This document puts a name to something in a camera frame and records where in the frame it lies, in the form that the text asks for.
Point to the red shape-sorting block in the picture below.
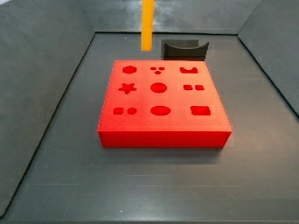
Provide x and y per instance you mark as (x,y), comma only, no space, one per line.
(161,104)

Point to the dark grey curved holder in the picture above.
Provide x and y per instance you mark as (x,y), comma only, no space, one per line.
(183,49)

